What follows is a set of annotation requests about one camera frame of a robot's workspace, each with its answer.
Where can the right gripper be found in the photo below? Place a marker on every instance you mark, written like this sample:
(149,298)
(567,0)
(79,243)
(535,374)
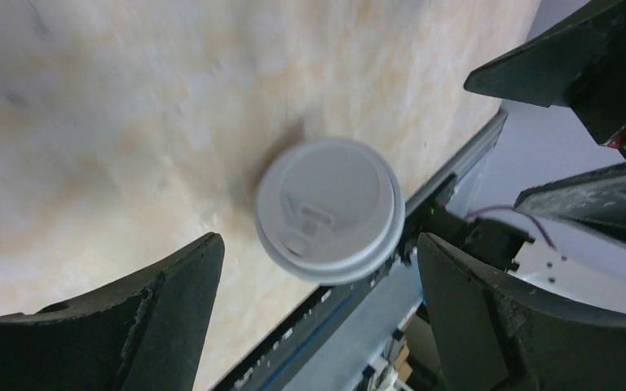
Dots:
(540,72)

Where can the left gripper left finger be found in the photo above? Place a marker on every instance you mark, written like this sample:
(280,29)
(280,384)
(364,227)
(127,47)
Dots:
(145,331)

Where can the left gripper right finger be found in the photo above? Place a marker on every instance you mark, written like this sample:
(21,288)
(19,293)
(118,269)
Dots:
(496,332)

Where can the white coffee cup lid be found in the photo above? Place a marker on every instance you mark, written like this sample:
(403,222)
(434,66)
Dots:
(329,211)

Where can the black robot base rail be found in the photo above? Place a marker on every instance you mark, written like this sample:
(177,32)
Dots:
(328,340)

